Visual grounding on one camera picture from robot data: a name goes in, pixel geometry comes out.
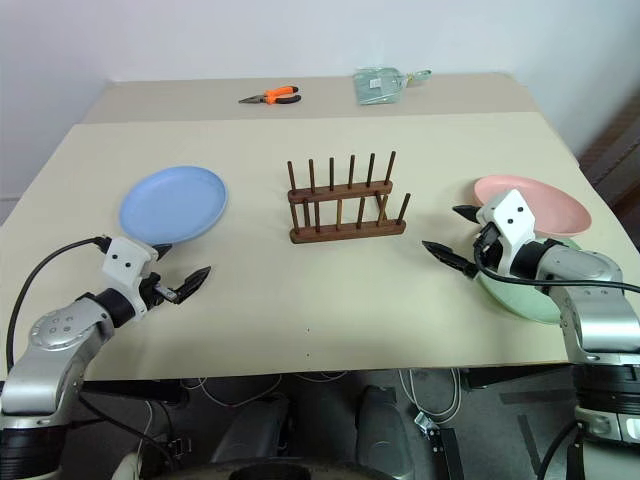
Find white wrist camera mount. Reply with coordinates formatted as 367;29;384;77
102;237;160;314
476;188;539;277

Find green plate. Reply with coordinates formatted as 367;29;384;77
474;236;584;324

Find dark grey rounded shape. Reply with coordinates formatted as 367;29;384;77
354;383;415;472
211;396;292;464

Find pink plate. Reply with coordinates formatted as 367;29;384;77
473;174;593;239

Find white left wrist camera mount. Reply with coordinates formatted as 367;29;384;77
102;237;160;314

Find wooden dish rack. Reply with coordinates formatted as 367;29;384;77
286;150;412;246

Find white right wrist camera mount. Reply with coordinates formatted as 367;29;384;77
476;188;539;277

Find dark round rim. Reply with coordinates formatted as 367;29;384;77
163;456;397;480

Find white thin cable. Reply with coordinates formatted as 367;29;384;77
178;371;284;407
398;368;462;417

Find pale green plastic packet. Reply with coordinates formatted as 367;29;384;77
352;66;409;107

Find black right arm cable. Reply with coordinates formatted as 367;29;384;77
474;239;640;294

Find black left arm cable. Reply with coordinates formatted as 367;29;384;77
5;235;112;374

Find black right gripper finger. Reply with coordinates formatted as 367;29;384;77
422;240;479;281
452;204;484;225

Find blue plate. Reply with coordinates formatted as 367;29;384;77
118;165;230;247

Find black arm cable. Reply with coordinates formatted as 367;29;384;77
474;239;640;294
5;235;112;374

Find black table frame bar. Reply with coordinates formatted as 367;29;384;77
78;378;190;407
460;367;575;390

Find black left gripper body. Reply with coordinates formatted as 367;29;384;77
133;272;181;314

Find orange handled pliers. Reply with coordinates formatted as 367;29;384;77
237;85;304;107

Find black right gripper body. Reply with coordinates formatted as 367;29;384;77
472;224;511;276

